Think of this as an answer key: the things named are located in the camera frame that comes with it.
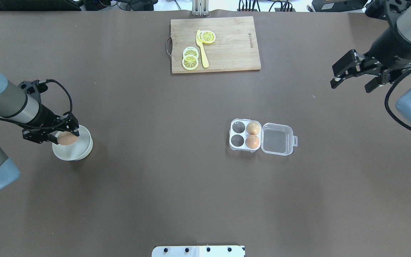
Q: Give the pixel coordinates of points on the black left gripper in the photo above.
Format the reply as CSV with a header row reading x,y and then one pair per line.
x,y
44,116

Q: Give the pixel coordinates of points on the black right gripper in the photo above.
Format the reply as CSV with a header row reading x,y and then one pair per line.
x,y
387,47

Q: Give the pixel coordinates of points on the brown egg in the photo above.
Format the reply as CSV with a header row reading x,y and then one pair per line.
x,y
66,138
253,128
252,141

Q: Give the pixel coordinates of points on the clear plastic egg box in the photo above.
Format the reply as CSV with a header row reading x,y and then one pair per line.
x,y
275,139

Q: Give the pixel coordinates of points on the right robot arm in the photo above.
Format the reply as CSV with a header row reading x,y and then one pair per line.
x,y
398,14

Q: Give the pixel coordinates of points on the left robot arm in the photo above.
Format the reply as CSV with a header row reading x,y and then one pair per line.
x,y
21,106

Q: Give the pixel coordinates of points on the white bowl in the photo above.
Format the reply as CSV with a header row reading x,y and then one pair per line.
x,y
76,151

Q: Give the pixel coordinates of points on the wooden cutting board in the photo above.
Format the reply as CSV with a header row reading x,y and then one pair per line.
x,y
235,48

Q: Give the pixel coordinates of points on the yellow plastic knife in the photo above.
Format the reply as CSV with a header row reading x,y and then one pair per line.
x,y
199,43

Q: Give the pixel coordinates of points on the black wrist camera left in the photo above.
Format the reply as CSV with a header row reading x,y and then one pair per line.
x,y
34,88

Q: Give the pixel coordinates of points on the white camera post base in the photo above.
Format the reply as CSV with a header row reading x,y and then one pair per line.
x,y
199,251

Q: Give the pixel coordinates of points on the aluminium frame post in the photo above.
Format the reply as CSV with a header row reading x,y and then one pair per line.
x,y
200,8

